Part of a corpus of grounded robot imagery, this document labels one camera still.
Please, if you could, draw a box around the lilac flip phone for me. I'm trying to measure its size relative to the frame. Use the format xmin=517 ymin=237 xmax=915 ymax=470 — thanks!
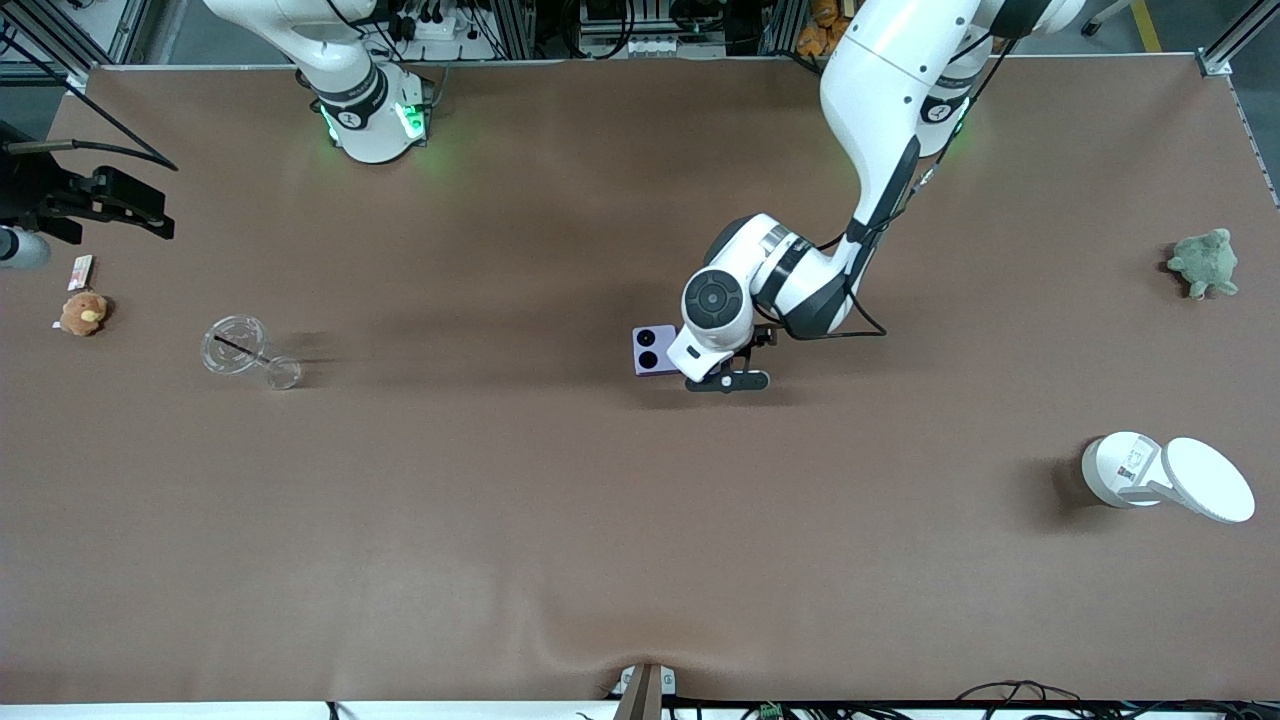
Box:
xmin=632 ymin=325 xmax=687 ymax=378

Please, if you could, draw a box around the brown plush bear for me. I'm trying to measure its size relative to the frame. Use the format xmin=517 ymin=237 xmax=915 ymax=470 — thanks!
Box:
xmin=55 ymin=290 xmax=111 ymax=337

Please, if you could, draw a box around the clear glass goblet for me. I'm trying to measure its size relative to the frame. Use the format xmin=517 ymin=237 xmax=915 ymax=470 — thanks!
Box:
xmin=202 ymin=315 xmax=304 ymax=391

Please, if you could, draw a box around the bag of orange items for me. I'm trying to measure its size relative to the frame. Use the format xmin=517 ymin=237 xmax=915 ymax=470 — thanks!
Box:
xmin=797 ymin=0 xmax=851 ymax=58

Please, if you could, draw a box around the white long power strip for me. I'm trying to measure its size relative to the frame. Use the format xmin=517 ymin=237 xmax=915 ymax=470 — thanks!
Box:
xmin=618 ymin=36 xmax=703 ymax=58

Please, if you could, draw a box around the green plush turtle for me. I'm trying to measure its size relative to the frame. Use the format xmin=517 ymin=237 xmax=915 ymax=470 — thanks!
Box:
xmin=1166 ymin=228 xmax=1241 ymax=301

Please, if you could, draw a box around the white open-lid container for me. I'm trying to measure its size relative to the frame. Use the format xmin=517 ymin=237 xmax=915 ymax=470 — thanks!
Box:
xmin=1080 ymin=432 xmax=1256 ymax=525

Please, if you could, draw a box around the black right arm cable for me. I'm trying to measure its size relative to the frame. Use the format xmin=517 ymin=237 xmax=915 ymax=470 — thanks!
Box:
xmin=0 ymin=138 xmax=180 ymax=172

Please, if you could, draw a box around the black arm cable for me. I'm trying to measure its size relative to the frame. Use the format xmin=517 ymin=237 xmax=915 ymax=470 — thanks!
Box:
xmin=0 ymin=138 xmax=180 ymax=172
xmin=790 ymin=35 xmax=1013 ymax=341

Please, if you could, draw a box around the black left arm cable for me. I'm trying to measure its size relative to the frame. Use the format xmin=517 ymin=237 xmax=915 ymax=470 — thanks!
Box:
xmin=790 ymin=35 xmax=1013 ymax=341

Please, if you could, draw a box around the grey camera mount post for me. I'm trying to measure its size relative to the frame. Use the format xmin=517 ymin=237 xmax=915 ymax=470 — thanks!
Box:
xmin=614 ymin=663 xmax=677 ymax=720

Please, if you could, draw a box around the black cable bundle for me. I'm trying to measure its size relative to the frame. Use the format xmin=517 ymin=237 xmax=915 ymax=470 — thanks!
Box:
xmin=690 ymin=681 xmax=1280 ymax=720

